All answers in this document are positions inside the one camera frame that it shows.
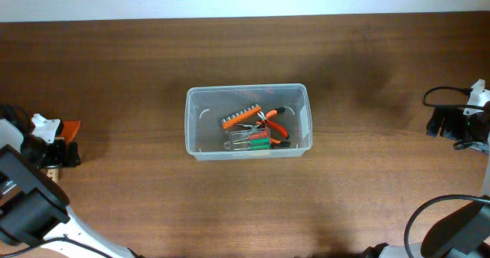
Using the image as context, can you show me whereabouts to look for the orange black long-nose pliers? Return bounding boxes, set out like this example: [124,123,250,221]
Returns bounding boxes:
[240,107,291,149]

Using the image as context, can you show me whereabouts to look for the right black camera cable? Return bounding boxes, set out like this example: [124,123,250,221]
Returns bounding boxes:
[403,85,490,258]

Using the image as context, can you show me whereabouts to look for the small orange cutting pliers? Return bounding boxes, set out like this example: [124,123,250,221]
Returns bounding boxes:
[257,111,289,139]

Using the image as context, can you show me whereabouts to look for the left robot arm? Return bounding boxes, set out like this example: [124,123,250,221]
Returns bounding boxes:
[1,104,137,257]

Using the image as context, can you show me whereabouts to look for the orange screwdriver bit holder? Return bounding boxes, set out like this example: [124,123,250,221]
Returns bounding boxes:
[221,104,262,129]

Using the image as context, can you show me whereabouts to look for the orange scraper wooden handle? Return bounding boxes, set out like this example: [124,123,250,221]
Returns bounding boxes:
[46,120,81,183]

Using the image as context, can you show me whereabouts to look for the clear case coloured screwdrivers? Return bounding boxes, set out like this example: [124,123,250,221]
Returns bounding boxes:
[224,128,272,152]

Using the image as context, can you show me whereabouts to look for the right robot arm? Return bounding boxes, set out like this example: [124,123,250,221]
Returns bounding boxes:
[359,103,489,258]

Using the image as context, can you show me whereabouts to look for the clear plastic container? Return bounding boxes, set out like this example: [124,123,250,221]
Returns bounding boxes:
[185,83,313,161]

